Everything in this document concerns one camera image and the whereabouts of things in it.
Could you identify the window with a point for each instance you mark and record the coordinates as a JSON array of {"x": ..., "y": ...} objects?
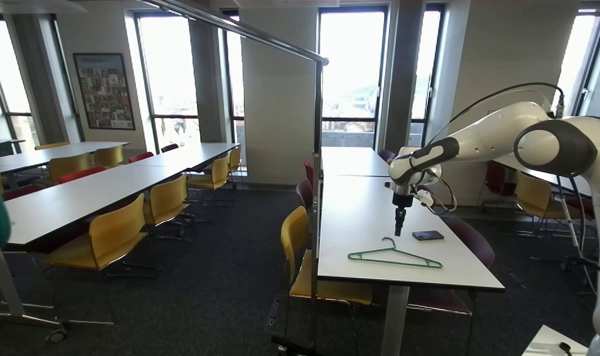
[
  {"x": 168, "y": 69},
  {"x": 3, "y": 69},
  {"x": 351, "y": 64},
  {"x": 576, "y": 59},
  {"x": 425, "y": 69},
  {"x": 235, "y": 74}
]

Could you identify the framed photo poster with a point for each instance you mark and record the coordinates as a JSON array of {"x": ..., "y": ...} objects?
[{"x": 104, "y": 91}]

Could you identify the red chair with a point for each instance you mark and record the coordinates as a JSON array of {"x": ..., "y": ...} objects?
[
  {"x": 23, "y": 191},
  {"x": 79, "y": 174},
  {"x": 308, "y": 170},
  {"x": 495, "y": 178},
  {"x": 140, "y": 156}
]

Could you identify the green coat hanger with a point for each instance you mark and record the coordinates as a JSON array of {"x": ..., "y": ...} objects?
[{"x": 397, "y": 253}]

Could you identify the long white table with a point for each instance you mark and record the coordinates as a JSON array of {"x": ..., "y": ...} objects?
[
  {"x": 97, "y": 190},
  {"x": 42, "y": 155}
]

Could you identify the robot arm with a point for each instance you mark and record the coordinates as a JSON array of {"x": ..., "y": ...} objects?
[{"x": 497, "y": 129}]

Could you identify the metal rack rod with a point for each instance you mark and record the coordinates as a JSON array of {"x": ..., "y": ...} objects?
[{"x": 260, "y": 35}]

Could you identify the purple chair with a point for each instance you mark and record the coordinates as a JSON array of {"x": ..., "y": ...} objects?
[
  {"x": 304, "y": 192},
  {"x": 387, "y": 155},
  {"x": 470, "y": 242},
  {"x": 169, "y": 147}
]

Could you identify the yellow chair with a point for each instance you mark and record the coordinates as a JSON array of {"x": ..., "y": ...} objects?
[
  {"x": 112, "y": 232},
  {"x": 68, "y": 165},
  {"x": 300, "y": 237},
  {"x": 51, "y": 145},
  {"x": 213, "y": 175},
  {"x": 235, "y": 159},
  {"x": 534, "y": 195},
  {"x": 167, "y": 200},
  {"x": 109, "y": 155}
]

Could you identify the black smartphone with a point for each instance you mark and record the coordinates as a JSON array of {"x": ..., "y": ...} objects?
[{"x": 428, "y": 235}]

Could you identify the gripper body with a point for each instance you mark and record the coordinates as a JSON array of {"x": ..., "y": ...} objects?
[{"x": 402, "y": 201}]

